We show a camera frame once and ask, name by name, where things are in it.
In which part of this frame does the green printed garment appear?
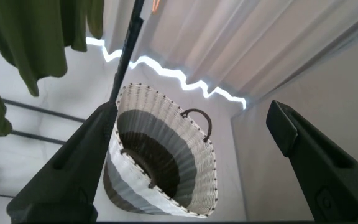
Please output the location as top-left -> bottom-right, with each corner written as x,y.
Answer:
0,0 -> 105,138

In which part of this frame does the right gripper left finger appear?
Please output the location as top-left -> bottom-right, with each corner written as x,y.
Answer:
6,101 -> 119,222

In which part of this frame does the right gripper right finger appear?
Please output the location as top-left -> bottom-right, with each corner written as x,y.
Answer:
265,99 -> 358,222

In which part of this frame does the black clothes rack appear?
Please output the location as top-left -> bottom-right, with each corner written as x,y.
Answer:
0,0 -> 145,200

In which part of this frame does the white curtain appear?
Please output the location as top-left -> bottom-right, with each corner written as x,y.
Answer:
85,0 -> 358,103

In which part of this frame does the white laundry basket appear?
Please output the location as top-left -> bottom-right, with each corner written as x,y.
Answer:
103,82 -> 219,219

